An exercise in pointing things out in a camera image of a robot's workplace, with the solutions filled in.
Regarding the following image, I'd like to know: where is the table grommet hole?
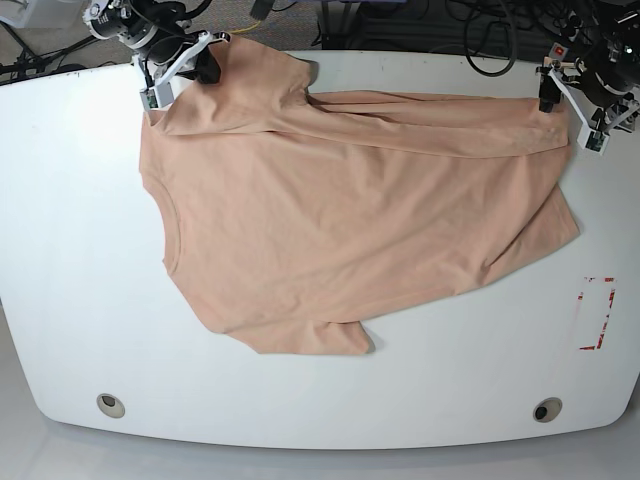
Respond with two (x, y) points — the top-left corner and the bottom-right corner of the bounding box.
(533, 397), (563, 423)
(96, 393), (126, 419)

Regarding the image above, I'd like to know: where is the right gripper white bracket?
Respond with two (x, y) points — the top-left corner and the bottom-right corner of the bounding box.
(132, 31), (230, 109)

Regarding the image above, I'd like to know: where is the peach T-shirt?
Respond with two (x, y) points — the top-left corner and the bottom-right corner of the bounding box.
(139, 38), (579, 355)

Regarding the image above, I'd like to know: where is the yellow cable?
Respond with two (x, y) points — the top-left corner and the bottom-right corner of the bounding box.
(219, 17), (264, 39)

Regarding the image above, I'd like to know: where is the white power strip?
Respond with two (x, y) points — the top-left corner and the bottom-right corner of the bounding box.
(544, 42), (570, 63)

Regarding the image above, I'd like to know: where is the red tape rectangle marking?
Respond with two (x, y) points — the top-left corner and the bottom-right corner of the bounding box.
(574, 277), (617, 351)

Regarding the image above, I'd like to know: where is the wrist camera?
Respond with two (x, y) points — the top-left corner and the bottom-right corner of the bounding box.
(578, 130), (610, 155)
(140, 90), (158, 111)

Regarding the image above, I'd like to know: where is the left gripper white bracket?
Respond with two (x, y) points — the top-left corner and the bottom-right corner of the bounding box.
(536, 61), (639, 141)

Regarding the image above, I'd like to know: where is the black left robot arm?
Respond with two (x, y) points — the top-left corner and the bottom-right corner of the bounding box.
(527, 1), (639, 154)

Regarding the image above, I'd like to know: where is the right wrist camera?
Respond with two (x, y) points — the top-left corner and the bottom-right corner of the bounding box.
(140, 90), (158, 111)

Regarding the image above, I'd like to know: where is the right table grommet hole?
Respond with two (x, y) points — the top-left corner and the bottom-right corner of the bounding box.
(533, 397), (563, 423)

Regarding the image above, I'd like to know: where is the left table grommet hole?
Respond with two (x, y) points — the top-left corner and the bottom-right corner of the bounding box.
(96, 393), (126, 419)

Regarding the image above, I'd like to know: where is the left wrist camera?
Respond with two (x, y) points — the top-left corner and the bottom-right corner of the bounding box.
(578, 130), (610, 155)

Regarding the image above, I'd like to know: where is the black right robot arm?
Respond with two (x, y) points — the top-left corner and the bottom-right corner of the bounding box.
(83, 0), (231, 111)

